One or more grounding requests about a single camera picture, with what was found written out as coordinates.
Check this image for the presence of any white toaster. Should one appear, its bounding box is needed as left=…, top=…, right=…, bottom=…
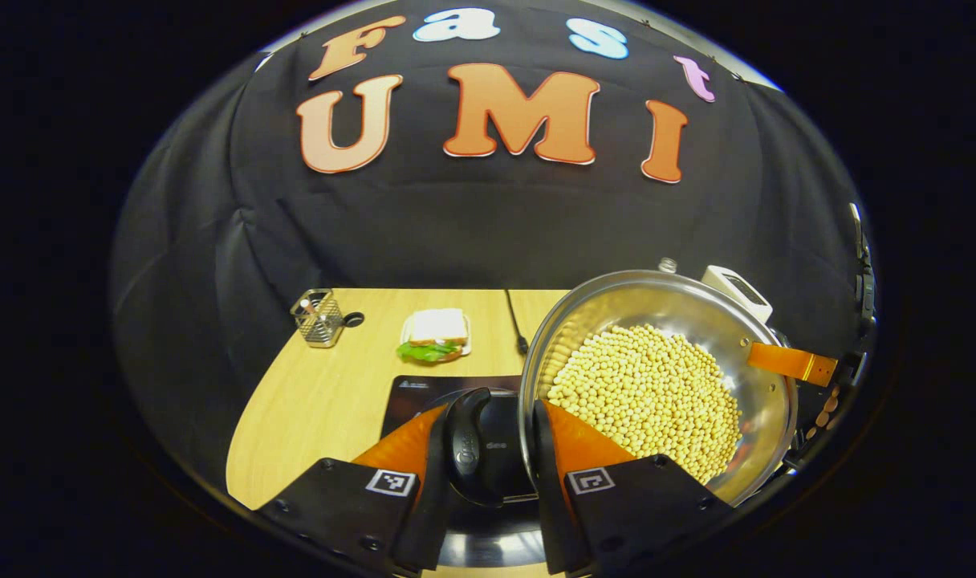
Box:
left=701, top=265, right=775, bottom=324

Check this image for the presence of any sandwich with lettuce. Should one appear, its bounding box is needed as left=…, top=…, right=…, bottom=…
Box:
left=397, top=309, right=473, bottom=364

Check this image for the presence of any black induction cooktop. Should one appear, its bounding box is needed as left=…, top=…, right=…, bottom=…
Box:
left=380, top=375, right=553, bottom=569

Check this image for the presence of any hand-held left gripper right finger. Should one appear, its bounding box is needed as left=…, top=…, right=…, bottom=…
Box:
left=532, top=399, right=736, bottom=578

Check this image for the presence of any black power cable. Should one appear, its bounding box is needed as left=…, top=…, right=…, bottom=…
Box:
left=504, top=289, right=531, bottom=356

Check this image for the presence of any wire mesh basket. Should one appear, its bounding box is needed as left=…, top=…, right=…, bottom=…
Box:
left=290, top=288, right=344, bottom=348

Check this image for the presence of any steel pot with black handle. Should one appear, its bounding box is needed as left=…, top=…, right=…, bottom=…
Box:
left=444, top=269, right=800, bottom=508

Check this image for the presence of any pile of soybeans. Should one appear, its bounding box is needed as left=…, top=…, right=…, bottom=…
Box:
left=546, top=324, right=743, bottom=485

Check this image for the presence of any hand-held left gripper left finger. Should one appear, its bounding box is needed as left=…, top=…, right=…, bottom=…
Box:
left=255, top=401, right=453, bottom=577

